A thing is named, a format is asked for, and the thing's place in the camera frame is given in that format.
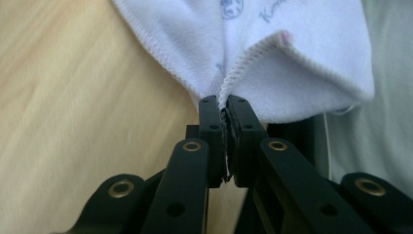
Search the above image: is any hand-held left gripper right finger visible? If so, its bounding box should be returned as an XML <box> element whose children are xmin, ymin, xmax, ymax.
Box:
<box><xmin>225</xmin><ymin>94</ymin><xmax>270</xmax><ymax>189</ymax></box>

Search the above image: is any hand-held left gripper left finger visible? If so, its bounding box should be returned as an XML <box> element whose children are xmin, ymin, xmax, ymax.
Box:
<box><xmin>198</xmin><ymin>95</ymin><xmax>229</xmax><ymax>189</ymax></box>

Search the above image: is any white printed shirt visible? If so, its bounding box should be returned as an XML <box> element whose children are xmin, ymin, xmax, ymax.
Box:
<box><xmin>111</xmin><ymin>0</ymin><xmax>413</xmax><ymax>199</ymax></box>

